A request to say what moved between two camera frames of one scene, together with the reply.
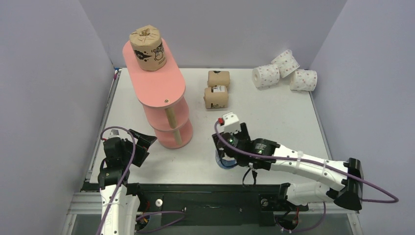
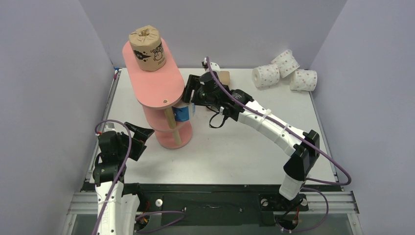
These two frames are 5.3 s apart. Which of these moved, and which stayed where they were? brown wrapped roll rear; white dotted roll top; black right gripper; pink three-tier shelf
Moved: black right gripper
Stayed: pink three-tier shelf; white dotted roll top; brown wrapped roll rear
